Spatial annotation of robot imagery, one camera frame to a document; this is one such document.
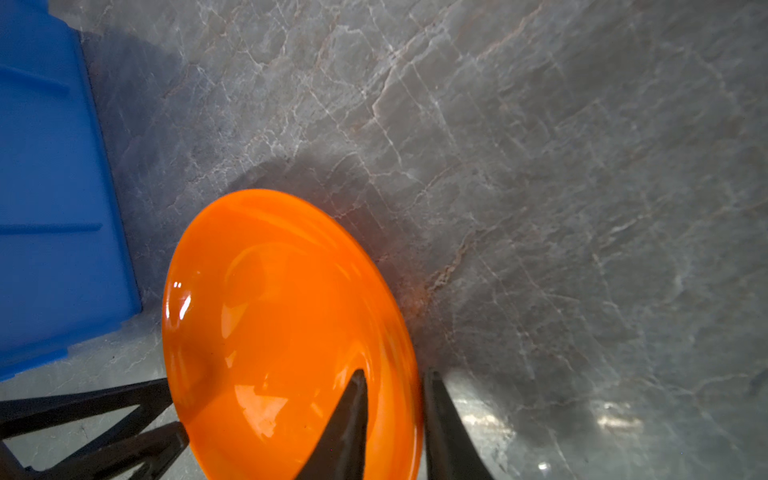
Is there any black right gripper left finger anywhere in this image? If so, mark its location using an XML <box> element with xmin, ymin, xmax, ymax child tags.
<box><xmin>296</xmin><ymin>369</ymin><xmax>368</xmax><ymax>480</ymax></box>

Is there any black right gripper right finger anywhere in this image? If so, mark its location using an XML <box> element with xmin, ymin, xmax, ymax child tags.
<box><xmin>422</xmin><ymin>369</ymin><xmax>493</xmax><ymax>480</ymax></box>

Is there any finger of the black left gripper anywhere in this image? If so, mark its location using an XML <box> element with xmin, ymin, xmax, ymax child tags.
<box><xmin>23</xmin><ymin>422</ymin><xmax>189</xmax><ymax>479</ymax></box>
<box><xmin>1</xmin><ymin>379</ymin><xmax>172</xmax><ymax>441</ymax></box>

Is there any orange glossy plate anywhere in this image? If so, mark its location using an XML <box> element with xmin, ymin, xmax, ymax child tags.
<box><xmin>162</xmin><ymin>189</ymin><xmax>422</xmax><ymax>479</ymax></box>

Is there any blue plastic bin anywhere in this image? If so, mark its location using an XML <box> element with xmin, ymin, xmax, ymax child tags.
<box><xmin>1</xmin><ymin>1</ymin><xmax>141</xmax><ymax>379</ymax></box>

